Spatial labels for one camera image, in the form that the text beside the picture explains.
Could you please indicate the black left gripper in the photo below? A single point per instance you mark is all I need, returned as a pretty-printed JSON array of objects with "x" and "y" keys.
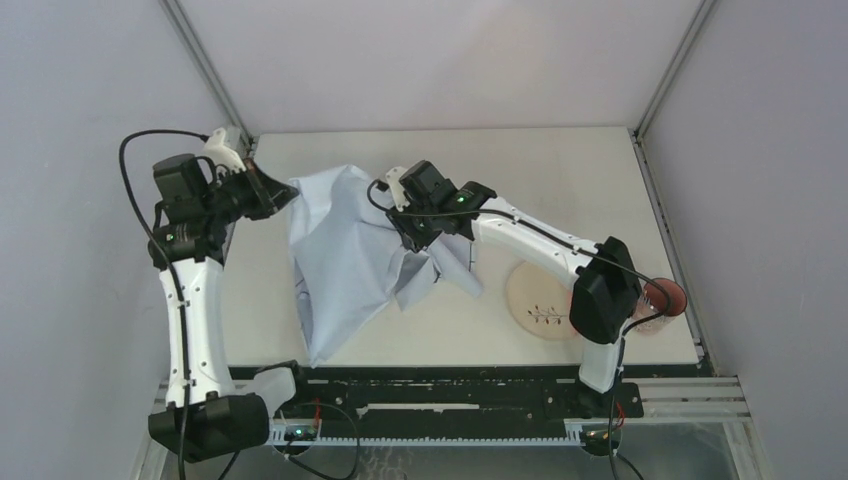
[{"x": 269, "y": 195}]

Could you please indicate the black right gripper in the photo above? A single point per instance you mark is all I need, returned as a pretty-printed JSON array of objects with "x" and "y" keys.
[{"x": 400, "y": 218}]

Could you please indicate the white checked tablecloth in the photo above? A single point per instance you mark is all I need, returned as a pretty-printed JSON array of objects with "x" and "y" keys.
[{"x": 349, "y": 263}]

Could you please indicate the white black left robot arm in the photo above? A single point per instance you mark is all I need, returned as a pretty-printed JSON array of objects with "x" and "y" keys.
[{"x": 206, "y": 415}]

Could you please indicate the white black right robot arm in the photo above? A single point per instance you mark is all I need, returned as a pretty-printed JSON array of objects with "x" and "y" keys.
[{"x": 600, "y": 277}]

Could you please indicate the cream pink branch plate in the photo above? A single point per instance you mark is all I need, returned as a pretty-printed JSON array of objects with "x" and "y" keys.
[{"x": 539, "y": 303}]

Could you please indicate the pink patterned mug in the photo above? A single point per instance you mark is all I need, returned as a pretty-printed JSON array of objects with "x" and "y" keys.
[{"x": 660, "y": 302}]

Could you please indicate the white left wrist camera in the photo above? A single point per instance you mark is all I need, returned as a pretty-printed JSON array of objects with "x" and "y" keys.
[{"x": 224, "y": 147}]

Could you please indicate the white slotted cable duct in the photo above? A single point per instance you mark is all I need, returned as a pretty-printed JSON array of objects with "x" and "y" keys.
[{"x": 297, "y": 435}]

